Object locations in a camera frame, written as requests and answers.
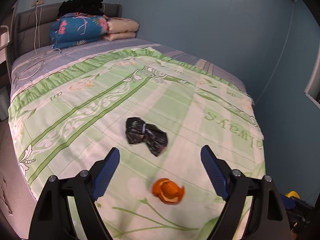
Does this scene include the orange peel large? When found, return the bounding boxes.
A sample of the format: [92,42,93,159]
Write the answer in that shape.
[151,178,185,205]

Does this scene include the black plastic bag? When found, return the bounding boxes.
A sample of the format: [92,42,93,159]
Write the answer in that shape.
[125,117,168,157]

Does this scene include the green white floral quilt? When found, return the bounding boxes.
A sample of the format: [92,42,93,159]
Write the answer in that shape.
[9,47,265,239]

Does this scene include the window with red decal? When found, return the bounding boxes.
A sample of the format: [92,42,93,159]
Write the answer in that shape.
[304,53,320,108]

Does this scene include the small grey waste bin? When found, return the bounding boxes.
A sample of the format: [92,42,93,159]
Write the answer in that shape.
[0,87,10,121]

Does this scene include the bed with lavender sheet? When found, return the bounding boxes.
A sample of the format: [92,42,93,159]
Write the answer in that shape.
[10,38,246,101]

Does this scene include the blue floral folded blanket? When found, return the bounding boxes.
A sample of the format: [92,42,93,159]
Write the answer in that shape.
[49,15,108,49]

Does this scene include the beige folded blanket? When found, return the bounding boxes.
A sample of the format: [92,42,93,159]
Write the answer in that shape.
[101,17,139,41]

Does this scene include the grey padded headboard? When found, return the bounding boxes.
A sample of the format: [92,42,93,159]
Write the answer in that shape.
[13,3,123,58]

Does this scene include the white desk lamp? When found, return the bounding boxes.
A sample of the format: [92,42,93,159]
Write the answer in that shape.
[0,25,10,47]

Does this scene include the black clothing pile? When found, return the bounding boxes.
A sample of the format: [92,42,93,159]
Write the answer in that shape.
[57,0,103,18]

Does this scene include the white charging cable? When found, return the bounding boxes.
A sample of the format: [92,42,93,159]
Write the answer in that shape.
[15,1,62,81]

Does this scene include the wall power socket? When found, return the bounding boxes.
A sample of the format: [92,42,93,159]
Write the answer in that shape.
[31,0,46,7]

